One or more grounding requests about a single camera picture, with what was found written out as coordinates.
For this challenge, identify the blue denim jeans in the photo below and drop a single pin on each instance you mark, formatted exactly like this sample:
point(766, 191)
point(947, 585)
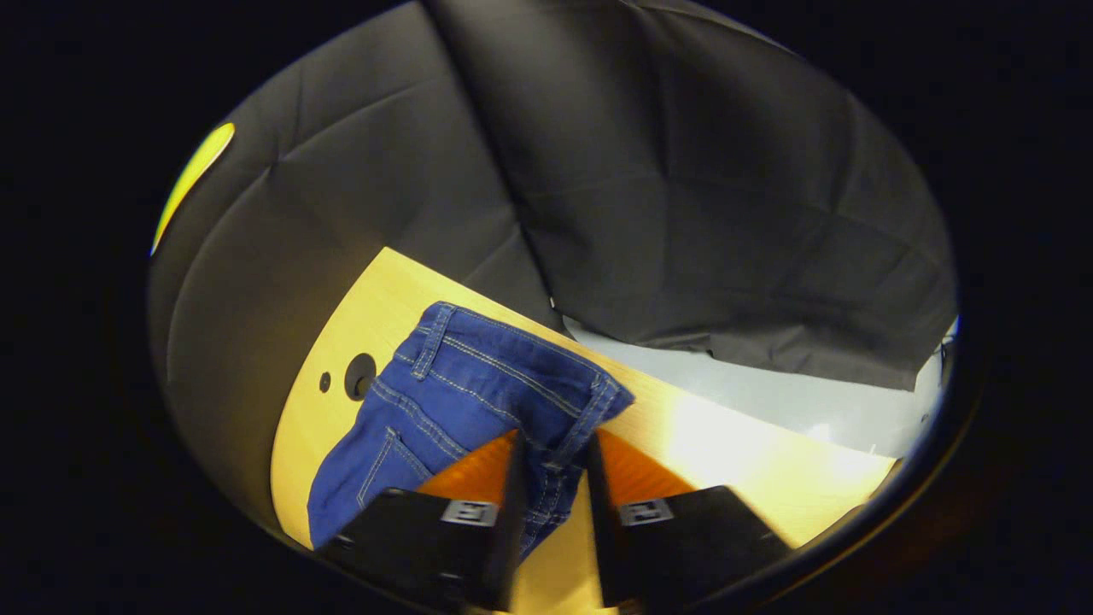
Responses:
point(461, 384)

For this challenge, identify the black backdrop cloth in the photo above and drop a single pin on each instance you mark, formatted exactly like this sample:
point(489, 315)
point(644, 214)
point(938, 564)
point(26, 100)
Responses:
point(666, 188)

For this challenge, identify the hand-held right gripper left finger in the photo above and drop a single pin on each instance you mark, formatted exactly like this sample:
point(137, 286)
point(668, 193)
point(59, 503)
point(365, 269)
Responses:
point(511, 521)

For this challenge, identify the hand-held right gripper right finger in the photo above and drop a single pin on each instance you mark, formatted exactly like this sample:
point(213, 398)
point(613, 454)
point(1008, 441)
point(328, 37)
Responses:
point(602, 530)

